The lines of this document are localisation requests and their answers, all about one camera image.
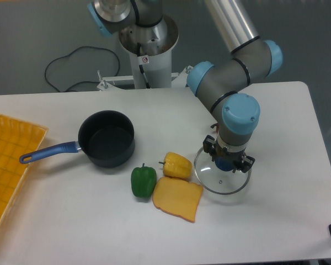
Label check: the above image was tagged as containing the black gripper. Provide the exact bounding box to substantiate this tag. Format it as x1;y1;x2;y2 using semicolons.
203;135;255;173

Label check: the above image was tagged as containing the toast bread slice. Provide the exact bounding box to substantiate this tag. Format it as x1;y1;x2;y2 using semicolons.
152;177;203;222

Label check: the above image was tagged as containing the dark saucepan blue handle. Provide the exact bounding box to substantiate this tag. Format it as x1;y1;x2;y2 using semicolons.
19;110;135;168

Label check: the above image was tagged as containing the glass lid blue knob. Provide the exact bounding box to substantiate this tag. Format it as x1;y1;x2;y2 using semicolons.
193;147;252;195

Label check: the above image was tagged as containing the yellow bell pepper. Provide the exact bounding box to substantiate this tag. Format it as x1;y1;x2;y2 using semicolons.
158;152;192;179

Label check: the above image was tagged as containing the yellow plastic basket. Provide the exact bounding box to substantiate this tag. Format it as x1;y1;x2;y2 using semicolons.
0;114;48;226

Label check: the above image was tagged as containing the green bell pepper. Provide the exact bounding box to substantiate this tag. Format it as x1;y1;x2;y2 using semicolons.
131;163;157;198

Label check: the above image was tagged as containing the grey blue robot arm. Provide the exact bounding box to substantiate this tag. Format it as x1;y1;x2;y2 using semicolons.
87;1;282;172

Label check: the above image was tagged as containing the black cable on floor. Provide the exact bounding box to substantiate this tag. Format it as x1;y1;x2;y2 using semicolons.
44;45;120;93

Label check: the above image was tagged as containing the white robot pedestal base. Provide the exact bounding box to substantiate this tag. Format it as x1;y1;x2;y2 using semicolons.
98;11;179;89

